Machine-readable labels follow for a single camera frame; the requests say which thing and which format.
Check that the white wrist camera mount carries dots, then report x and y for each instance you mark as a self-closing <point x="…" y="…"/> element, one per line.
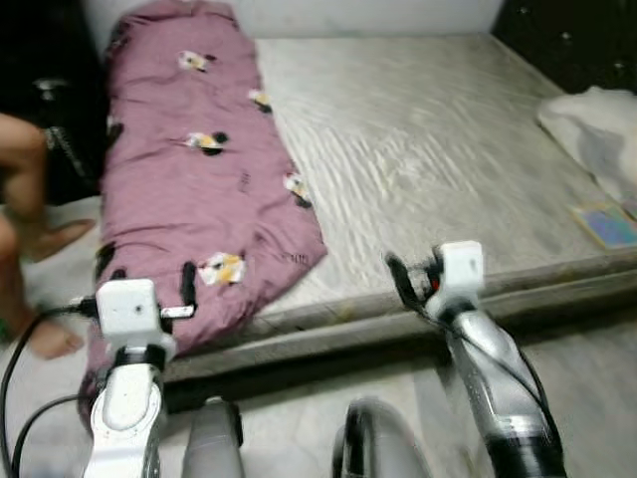
<point x="461" y="274"/>
<point x="129" y="311"/>

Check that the grey left robot leg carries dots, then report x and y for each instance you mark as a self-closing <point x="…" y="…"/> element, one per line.
<point x="214" y="443"/>

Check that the grey right robot leg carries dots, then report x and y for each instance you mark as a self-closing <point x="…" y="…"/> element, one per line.
<point x="383" y="448"/>

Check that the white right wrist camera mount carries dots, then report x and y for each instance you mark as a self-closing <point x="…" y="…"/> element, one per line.
<point x="461" y="274"/>

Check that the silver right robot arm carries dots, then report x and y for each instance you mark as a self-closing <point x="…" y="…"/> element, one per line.
<point x="488" y="368"/>

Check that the purple blanket with cartoon print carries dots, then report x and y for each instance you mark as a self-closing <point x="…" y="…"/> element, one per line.
<point x="189" y="189"/>

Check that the blue yellow children's book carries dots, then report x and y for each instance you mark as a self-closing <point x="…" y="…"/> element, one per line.
<point x="609" y="227"/>

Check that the black bag with white print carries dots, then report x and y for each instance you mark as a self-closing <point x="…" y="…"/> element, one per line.
<point x="65" y="149"/>

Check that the grey bed base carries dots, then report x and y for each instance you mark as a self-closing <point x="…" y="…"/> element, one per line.
<point x="378" y="334"/>

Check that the black bedside cabinet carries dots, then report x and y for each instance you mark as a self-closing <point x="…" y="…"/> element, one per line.
<point x="40" y="40"/>

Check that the white quilted mattress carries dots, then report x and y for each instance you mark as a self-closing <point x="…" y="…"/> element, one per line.
<point x="418" y="149"/>

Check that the grey robot leg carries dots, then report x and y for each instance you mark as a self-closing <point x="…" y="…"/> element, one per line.
<point x="214" y="443"/>
<point x="383" y="448"/>

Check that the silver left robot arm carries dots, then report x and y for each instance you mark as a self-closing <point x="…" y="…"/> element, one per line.
<point x="124" y="418"/>

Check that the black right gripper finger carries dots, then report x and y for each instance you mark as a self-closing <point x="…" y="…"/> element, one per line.
<point x="398" y="279"/>

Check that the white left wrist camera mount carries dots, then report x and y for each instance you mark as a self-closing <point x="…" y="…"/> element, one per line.
<point x="129" y="311"/>

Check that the white pillow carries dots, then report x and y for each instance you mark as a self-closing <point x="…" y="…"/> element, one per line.
<point x="597" y="129"/>

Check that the dark tufted headboard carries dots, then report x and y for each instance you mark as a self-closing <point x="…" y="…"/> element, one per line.
<point x="577" y="40"/>

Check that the person in grey shorts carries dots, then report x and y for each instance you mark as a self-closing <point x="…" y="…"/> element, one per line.
<point x="25" y="169"/>

